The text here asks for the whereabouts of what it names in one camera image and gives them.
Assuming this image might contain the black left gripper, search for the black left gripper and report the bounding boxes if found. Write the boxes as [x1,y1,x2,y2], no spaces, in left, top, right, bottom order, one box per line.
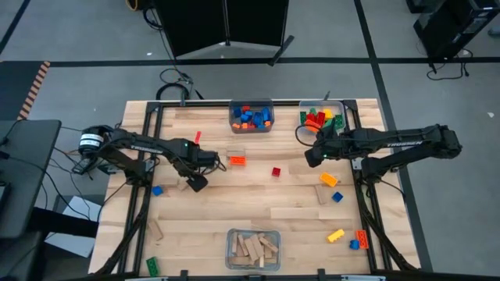
[171,140,220,193]

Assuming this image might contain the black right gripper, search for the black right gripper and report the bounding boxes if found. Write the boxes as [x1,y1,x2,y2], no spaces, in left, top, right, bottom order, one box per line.
[304,128,353,169]

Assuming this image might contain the clear plastic bin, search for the clear plastic bin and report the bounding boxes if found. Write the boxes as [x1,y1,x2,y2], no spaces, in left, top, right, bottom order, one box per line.
[298,100,347,136]

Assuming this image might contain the dark grey translucent bin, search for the dark grey translucent bin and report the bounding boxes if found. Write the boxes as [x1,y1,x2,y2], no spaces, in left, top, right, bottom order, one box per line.
[228,98,276,135]

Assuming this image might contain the pale blue translucent bin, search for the pale blue translucent bin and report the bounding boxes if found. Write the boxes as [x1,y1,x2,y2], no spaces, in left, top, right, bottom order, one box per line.
[224,228,282,272]

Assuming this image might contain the black power adapter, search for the black power adapter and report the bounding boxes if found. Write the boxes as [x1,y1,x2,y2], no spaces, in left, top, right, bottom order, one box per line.
[72,158,93,175]

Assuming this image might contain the white floor sheet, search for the white floor sheet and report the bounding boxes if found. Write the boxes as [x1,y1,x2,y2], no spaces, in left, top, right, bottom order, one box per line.
[44,194,103,258]

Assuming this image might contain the black side desk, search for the black side desk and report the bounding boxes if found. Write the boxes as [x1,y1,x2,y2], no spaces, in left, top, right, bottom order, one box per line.
[0,119,63,240]

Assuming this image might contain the black equipment rack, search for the black equipment rack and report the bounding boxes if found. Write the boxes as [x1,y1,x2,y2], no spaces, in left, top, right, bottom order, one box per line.
[405,0,500,62]

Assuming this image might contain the black mat striped edge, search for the black mat striped edge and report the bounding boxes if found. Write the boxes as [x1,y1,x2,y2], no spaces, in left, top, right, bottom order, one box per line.
[0,60,52,121]

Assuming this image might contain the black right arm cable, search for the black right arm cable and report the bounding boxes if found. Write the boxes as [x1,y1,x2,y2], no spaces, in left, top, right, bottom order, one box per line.
[295,124,316,148]

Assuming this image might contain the black aluminium table frame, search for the black aluminium table frame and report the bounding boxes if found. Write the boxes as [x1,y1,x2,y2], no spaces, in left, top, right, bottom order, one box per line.
[93,99,425,281]

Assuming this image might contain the black coiled floor cable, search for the black coiled floor cable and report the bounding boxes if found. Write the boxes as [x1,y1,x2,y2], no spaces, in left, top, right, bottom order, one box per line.
[155,68,195,101]

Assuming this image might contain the black rack power cable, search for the black rack power cable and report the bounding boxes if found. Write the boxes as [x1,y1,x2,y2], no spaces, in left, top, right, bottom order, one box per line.
[425,48,474,82]

